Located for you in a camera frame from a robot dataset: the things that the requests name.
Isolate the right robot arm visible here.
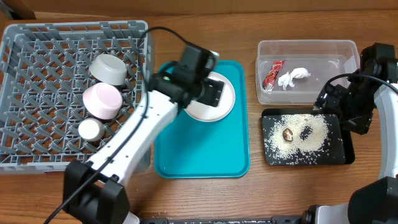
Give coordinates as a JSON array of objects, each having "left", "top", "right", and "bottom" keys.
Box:
[{"left": 300, "top": 43, "right": 397, "bottom": 223}]

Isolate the clear plastic bin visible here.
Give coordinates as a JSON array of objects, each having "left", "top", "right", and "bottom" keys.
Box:
[{"left": 255, "top": 39, "right": 364, "bottom": 106}]

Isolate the white rice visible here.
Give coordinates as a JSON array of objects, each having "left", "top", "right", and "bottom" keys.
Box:
[{"left": 263, "top": 113, "right": 343, "bottom": 165}]

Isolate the brown food piece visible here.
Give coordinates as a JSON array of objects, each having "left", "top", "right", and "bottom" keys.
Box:
[{"left": 282, "top": 128, "right": 294, "bottom": 142}]

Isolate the red snack wrapper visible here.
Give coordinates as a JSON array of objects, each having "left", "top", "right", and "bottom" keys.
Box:
[{"left": 262, "top": 60, "right": 285, "bottom": 91}]

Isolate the grey dish rack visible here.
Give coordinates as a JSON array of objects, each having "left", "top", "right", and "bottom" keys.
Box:
[{"left": 1, "top": 21, "right": 155, "bottom": 175}]

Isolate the white tissue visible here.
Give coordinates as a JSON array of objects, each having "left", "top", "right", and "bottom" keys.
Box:
[{"left": 277, "top": 68, "right": 311, "bottom": 90}]

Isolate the teal plastic tray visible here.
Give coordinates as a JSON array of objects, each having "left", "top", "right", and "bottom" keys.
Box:
[{"left": 154, "top": 60, "right": 250, "bottom": 179}]

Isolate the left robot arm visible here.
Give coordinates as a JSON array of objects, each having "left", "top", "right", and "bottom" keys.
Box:
[{"left": 60, "top": 44, "right": 224, "bottom": 223}]

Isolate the black tray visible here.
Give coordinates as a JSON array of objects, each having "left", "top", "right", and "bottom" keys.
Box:
[{"left": 261, "top": 107, "right": 356, "bottom": 167}]

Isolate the large white plate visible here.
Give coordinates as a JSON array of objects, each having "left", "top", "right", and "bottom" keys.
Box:
[{"left": 185, "top": 72, "right": 236, "bottom": 122}]

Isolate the grey bowl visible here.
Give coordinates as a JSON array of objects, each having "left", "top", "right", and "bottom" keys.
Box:
[{"left": 89, "top": 54, "right": 127, "bottom": 86}]

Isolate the white cup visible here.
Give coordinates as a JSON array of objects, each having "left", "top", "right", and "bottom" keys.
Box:
[{"left": 78, "top": 118, "right": 104, "bottom": 141}]

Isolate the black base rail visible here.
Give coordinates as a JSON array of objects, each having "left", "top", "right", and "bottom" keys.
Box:
[{"left": 140, "top": 212, "right": 313, "bottom": 224}]

